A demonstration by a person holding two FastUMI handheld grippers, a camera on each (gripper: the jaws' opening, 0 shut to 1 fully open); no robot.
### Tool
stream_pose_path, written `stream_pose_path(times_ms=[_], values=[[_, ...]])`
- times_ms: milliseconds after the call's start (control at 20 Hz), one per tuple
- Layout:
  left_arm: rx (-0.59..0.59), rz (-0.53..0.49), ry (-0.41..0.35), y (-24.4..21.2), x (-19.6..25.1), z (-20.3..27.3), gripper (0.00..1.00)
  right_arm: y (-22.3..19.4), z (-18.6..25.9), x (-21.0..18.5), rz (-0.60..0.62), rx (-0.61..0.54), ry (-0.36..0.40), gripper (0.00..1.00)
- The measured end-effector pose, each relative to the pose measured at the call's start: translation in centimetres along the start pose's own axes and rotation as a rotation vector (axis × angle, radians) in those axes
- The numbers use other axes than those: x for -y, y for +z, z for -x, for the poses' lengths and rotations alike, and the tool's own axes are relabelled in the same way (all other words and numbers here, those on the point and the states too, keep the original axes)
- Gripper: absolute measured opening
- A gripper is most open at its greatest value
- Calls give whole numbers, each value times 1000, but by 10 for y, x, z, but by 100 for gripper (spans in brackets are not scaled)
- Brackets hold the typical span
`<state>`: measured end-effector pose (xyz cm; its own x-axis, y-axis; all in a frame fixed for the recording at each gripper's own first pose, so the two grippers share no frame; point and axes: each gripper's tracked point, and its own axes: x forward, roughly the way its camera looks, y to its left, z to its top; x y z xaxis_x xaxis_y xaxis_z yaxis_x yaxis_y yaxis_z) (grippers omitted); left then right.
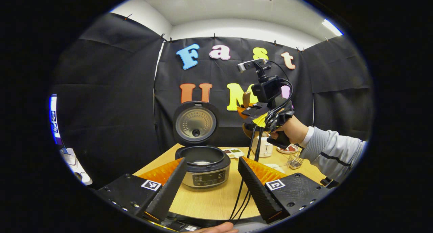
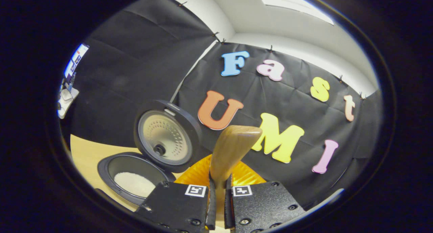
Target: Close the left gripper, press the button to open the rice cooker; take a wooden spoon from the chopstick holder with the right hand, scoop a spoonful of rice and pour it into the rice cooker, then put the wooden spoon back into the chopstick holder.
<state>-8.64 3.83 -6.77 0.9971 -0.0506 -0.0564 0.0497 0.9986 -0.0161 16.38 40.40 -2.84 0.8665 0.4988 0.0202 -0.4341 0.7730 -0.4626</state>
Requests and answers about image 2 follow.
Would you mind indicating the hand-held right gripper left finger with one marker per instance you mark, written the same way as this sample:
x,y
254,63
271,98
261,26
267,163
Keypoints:
x,y
212,209

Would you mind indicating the wooden spoon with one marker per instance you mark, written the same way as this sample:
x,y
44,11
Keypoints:
x,y
233,148

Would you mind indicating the dark grey rice cooker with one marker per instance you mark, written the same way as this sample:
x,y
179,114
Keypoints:
x,y
165,138

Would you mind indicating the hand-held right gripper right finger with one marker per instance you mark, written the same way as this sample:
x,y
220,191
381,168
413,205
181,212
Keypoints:
x,y
228,209

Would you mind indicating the large ceiling light panel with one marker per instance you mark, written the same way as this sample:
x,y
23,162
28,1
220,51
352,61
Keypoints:
x,y
291,2

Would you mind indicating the white box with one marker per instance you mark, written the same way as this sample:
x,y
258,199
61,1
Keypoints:
x,y
67,99

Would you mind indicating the computer monitor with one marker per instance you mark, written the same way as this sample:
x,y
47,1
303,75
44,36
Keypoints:
x,y
76,60

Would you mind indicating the white rice heap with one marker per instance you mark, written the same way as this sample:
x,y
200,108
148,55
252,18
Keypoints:
x,y
133,184

